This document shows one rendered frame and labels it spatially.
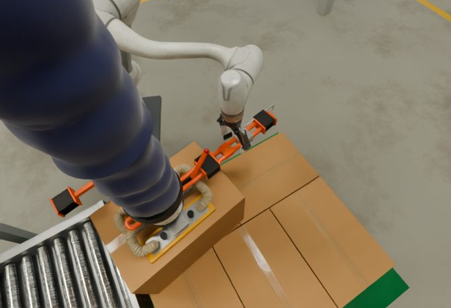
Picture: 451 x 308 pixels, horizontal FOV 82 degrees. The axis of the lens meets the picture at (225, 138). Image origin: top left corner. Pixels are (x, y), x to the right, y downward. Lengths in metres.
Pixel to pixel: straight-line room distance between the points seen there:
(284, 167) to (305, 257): 0.54
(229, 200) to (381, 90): 2.32
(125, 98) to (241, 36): 3.02
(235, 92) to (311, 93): 2.08
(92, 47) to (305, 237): 1.44
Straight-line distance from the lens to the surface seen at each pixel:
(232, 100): 0.88
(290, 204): 1.66
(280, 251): 1.59
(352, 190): 2.43
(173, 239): 1.19
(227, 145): 1.17
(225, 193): 1.23
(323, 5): 3.90
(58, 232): 1.85
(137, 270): 1.23
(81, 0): 0.43
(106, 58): 0.47
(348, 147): 2.61
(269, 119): 1.25
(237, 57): 0.98
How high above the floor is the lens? 2.11
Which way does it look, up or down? 59 degrees down
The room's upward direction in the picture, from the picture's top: 5 degrees counter-clockwise
